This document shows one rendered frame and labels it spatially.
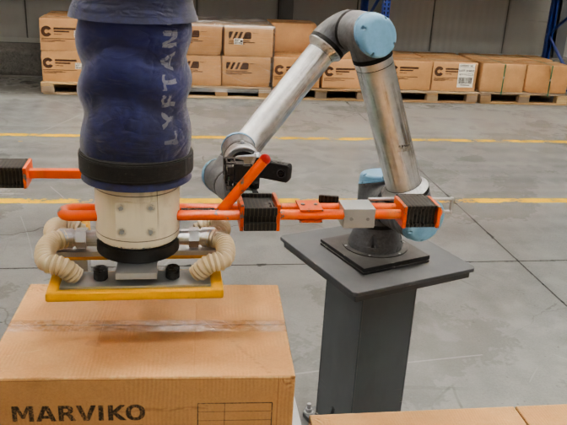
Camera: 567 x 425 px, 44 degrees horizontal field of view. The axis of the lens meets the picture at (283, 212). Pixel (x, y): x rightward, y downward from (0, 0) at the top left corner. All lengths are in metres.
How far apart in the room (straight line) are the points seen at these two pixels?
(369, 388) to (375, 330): 0.24
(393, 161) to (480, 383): 1.42
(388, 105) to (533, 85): 7.78
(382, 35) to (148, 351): 1.06
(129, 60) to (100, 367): 0.59
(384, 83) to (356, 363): 1.01
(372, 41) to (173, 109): 0.79
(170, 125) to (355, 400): 1.54
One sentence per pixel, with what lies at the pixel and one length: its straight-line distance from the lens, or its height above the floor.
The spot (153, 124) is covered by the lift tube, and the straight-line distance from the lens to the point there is 1.33.
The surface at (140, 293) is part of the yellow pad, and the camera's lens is 1.40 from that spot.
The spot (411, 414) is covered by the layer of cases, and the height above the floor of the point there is 0.54.
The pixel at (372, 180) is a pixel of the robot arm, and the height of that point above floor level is 1.03.
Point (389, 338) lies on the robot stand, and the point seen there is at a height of 0.45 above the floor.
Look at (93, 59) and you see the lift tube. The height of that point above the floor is 1.53.
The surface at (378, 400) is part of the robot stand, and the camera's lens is 2.70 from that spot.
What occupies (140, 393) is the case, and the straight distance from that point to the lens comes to 1.44.
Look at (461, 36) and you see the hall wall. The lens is 10.66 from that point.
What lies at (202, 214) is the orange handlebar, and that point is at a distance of 1.45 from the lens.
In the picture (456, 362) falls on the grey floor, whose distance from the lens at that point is 3.39.
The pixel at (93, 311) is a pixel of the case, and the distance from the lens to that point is 1.65.
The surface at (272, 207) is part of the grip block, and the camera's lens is 1.44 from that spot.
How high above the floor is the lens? 1.73
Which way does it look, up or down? 21 degrees down
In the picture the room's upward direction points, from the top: 3 degrees clockwise
